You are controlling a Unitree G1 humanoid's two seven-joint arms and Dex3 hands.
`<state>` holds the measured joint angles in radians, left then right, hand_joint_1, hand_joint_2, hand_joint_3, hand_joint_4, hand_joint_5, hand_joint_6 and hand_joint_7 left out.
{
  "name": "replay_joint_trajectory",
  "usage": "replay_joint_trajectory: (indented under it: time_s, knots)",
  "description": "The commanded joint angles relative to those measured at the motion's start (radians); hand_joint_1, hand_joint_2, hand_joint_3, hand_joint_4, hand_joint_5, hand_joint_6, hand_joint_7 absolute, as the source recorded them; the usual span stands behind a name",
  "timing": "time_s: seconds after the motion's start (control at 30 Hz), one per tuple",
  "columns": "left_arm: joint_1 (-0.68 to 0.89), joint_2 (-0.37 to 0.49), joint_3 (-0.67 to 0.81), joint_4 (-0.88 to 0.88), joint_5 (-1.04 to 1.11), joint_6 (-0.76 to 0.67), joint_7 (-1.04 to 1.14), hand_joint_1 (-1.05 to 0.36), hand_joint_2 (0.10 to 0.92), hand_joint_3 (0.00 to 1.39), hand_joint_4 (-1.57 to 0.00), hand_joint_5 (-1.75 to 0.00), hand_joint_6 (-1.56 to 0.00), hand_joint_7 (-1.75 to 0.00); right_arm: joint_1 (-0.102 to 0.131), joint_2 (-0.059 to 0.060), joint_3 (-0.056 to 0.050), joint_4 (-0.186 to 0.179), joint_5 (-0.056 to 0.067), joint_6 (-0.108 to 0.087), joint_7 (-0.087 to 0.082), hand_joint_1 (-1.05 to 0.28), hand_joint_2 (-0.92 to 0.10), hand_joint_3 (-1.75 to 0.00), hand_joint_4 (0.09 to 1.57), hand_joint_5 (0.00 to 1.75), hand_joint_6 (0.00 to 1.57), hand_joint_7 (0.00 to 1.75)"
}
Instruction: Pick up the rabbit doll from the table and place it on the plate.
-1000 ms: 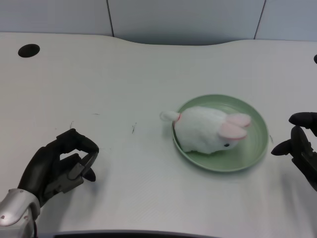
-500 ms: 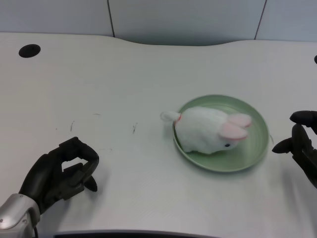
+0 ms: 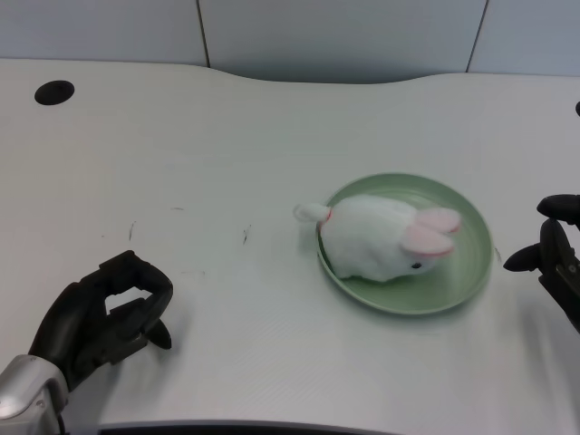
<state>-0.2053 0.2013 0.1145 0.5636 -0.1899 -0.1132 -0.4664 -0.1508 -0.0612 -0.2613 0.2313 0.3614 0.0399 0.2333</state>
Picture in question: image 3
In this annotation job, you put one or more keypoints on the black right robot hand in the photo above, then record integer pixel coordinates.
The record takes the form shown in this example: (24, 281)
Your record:
(559, 258)

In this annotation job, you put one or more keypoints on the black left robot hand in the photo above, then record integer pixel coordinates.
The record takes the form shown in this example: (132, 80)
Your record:
(90, 317)

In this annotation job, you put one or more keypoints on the white plush rabbit doll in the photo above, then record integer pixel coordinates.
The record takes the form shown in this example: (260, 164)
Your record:
(380, 242)

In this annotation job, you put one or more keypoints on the green round plate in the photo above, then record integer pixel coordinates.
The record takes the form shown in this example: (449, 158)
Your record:
(466, 272)

